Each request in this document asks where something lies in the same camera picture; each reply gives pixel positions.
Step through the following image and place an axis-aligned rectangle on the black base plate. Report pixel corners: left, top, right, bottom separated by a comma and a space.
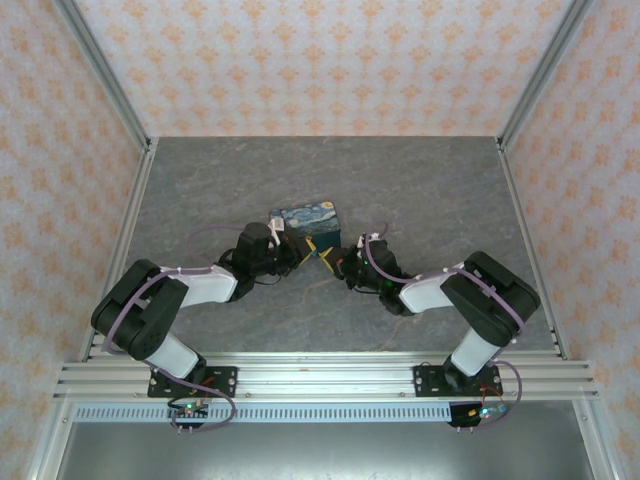
147, 366, 239, 399
413, 364, 504, 399

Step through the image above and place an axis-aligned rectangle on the aluminium mounting rail beam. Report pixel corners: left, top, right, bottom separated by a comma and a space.
52, 352, 601, 402

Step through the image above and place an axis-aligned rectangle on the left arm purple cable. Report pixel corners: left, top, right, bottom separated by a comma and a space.
102, 224, 239, 435

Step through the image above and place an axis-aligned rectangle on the controller board with leds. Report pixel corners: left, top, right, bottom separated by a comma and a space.
167, 399, 211, 432
449, 402, 511, 431

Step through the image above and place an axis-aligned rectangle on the left controller board with leds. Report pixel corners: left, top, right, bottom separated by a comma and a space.
167, 399, 211, 432

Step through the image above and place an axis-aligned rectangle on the starry night painted box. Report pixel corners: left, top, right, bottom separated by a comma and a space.
268, 200, 343, 251

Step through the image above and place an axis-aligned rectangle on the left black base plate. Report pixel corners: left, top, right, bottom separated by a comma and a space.
147, 366, 239, 399

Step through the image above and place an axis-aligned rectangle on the aluminium frame post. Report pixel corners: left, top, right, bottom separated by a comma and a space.
52, 0, 154, 151
497, 0, 596, 151

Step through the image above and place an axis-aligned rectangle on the right controller board with leds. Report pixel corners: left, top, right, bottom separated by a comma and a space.
449, 402, 511, 431

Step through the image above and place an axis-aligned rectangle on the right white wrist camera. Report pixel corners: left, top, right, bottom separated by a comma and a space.
360, 222, 392, 246

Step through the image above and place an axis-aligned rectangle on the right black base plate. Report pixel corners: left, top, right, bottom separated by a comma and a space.
413, 364, 504, 399

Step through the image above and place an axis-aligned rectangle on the grey slotted cable duct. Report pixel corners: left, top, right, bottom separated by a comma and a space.
74, 403, 454, 424

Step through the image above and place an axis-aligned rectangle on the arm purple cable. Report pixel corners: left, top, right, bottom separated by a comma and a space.
102, 224, 239, 435
363, 222, 526, 431

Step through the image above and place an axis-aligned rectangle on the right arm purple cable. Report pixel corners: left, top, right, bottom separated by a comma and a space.
363, 222, 526, 431

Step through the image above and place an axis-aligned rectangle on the aluminium table side rail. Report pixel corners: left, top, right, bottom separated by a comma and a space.
79, 149, 159, 361
497, 139, 571, 359

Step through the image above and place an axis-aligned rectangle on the grey metal lower panel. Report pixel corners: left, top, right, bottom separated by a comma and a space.
54, 422, 596, 480

